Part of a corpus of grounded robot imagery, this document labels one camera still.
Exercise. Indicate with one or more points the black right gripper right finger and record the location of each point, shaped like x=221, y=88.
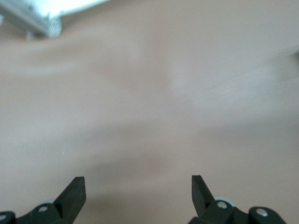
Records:
x=202, y=200

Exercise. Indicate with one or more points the brown table mat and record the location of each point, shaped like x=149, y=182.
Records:
x=140, y=105

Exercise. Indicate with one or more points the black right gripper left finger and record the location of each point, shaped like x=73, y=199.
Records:
x=70, y=203

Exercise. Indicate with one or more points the aluminium frame beam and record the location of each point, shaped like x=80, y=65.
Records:
x=35, y=21

